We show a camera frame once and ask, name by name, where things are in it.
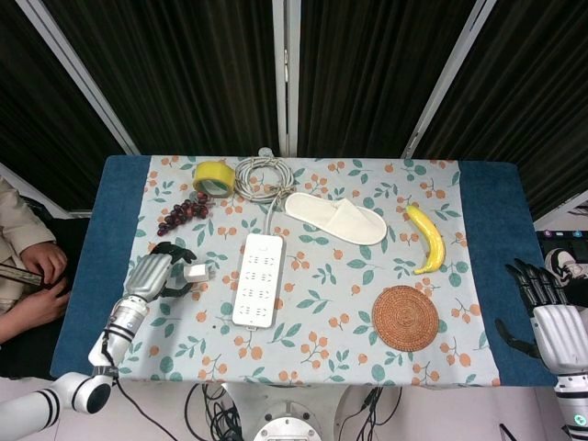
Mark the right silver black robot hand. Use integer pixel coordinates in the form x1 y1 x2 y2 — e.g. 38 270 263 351
494 257 588 379

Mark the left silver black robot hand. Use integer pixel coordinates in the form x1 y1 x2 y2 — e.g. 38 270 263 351
123 242 198 304

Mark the small white plug adapter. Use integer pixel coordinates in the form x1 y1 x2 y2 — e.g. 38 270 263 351
182 263 213 284

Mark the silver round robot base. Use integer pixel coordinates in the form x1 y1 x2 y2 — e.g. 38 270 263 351
253 403 323 441

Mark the white power strip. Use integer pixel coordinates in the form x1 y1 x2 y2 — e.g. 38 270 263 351
231 232 287 331

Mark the floral print tablecloth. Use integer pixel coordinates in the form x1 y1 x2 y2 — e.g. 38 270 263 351
109 154 503 388

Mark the blue table cover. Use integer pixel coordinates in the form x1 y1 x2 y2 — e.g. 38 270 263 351
49 154 560 388

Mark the white black sneaker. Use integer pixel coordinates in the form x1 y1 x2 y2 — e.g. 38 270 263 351
544 247 588 280

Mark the dark red grape bunch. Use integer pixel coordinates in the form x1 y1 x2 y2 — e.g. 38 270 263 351
156 192 210 238

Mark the black device with coloured buttons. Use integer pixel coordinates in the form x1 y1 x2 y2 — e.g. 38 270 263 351
536 229 588 261

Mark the yellow tape roll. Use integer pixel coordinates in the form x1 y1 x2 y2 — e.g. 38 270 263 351
191 160 236 199

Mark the dark flat striped object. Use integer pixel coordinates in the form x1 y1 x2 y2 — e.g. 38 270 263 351
0 264 46 288

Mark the person in beige jacket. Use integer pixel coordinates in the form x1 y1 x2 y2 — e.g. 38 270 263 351
0 176 73 345

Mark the brown woven rattan coaster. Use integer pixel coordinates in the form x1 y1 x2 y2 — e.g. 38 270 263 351
371 285 441 354

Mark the yellow banana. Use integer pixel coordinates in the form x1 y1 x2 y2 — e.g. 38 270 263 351
404 204 447 276

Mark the white cloth slipper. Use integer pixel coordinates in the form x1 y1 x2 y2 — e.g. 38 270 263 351
284 192 390 247

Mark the black pleated curtain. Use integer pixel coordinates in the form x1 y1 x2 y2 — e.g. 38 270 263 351
0 0 588 222

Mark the white metal frame rail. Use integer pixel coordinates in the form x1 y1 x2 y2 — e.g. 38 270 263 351
534 187 588 230
0 162 94 220

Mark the white cable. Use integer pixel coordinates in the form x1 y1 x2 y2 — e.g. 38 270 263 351
233 146 298 236

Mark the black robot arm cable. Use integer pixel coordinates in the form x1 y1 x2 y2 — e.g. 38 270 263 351
113 374 179 441

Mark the black cable bundle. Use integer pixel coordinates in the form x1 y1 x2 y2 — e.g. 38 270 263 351
183 383 245 441
337 385 403 441

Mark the white metal frame post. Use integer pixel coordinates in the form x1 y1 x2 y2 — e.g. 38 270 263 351
271 0 300 158
16 0 141 157
401 0 501 160

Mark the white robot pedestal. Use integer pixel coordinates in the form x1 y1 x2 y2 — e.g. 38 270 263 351
222 383 353 441

